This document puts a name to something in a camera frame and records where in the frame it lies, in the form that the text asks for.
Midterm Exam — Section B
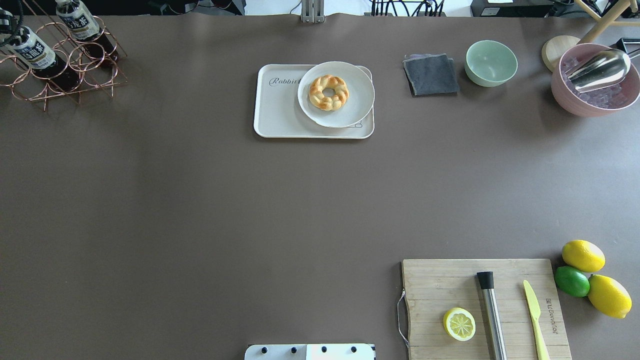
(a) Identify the cream rabbit tray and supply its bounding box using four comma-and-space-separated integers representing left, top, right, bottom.
253, 64, 375, 140

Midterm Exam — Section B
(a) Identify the tea bottle in rack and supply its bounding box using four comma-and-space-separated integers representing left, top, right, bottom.
55, 0, 119, 68
0, 9, 82, 92

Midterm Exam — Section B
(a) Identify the white plate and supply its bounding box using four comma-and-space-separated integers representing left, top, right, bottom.
297, 61, 375, 128

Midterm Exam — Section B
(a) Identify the grey folded cloth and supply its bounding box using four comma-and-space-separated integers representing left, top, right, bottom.
402, 54, 460, 96

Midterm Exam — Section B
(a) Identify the bamboo cutting board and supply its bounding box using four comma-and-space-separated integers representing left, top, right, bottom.
402, 259, 572, 360

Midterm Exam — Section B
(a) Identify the steel muddler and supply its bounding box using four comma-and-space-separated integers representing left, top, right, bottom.
477, 271, 508, 360

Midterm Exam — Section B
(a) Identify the half lemon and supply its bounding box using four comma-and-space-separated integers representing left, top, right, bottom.
443, 307, 476, 342

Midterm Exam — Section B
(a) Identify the mint green bowl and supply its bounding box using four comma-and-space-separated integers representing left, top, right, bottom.
464, 39, 518, 87

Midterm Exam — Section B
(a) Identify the yellow-green plastic knife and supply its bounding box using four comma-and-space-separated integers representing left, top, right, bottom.
522, 280, 551, 360

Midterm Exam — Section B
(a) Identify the wooden cup tree stand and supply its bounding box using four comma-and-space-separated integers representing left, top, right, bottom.
541, 0, 640, 72

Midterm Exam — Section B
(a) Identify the green lime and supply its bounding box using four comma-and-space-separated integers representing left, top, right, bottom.
554, 265, 591, 297

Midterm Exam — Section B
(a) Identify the pink bowl of ice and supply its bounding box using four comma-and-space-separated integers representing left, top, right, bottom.
551, 43, 639, 117

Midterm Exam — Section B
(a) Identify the metal ice scoop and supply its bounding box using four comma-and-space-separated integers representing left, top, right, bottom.
560, 45, 639, 94

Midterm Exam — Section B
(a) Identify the braided ring bread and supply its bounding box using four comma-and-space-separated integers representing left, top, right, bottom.
308, 74, 350, 111

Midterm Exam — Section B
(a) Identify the aluminium frame post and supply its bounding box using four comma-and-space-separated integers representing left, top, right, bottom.
301, 0, 325, 24

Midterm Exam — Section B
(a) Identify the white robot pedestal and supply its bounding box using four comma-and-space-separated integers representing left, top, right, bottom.
244, 342, 377, 360

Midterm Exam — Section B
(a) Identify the copper wire bottle rack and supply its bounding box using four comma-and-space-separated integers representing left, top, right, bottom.
1, 0, 129, 110

